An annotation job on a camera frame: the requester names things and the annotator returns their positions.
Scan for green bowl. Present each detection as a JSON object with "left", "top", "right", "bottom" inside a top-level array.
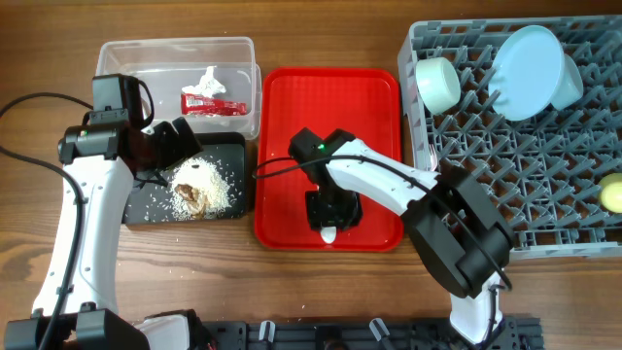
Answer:
[{"left": 415, "top": 57, "right": 461, "bottom": 115}]

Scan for white plastic fork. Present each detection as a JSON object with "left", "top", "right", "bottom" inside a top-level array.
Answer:
[{"left": 429, "top": 145, "right": 438, "bottom": 171}]

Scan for light blue plate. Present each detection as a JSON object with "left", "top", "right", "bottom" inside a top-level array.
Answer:
[{"left": 488, "top": 25, "right": 565, "bottom": 122}]

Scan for grey dishwasher rack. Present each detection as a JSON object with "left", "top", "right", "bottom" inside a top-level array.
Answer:
[{"left": 397, "top": 15, "right": 621, "bottom": 260}]

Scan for red snack wrapper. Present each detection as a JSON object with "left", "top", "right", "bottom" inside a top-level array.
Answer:
[{"left": 181, "top": 93, "right": 247, "bottom": 116}]

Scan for yellow plastic cup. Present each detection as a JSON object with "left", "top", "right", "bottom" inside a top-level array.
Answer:
[{"left": 599, "top": 173, "right": 622, "bottom": 214}]

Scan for white tissue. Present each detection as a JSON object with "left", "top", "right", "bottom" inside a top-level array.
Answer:
[{"left": 182, "top": 66, "right": 226, "bottom": 98}]

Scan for clear plastic bin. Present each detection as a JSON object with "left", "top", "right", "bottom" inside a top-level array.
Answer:
[{"left": 96, "top": 37, "right": 261, "bottom": 140}]

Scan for rice and food leftovers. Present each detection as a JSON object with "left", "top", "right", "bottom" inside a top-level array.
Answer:
[{"left": 169, "top": 158, "right": 232, "bottom": 221}]

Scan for white plastic spoon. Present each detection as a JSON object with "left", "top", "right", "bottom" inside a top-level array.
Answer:
[{"left": 320, "top": 227, "right": 337, "bottom": 245}]

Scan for black tray bin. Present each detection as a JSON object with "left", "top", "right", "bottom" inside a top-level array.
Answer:
[{"left": 122, "top": 132, "right": 247, "bottom": 226}]

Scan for light blue bowl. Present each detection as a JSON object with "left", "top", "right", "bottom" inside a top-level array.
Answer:
[{"left": 551, "top": 54, "right": 584, "bottom": 111}]

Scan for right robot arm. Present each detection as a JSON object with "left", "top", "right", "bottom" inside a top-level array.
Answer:
[{"left": 288, "top": 128, "right": 513, "bottom": 345}]

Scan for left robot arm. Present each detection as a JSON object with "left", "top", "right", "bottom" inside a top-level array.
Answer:
[{"left": 1, "top": 74, "right": 209, "bottom": 349}]

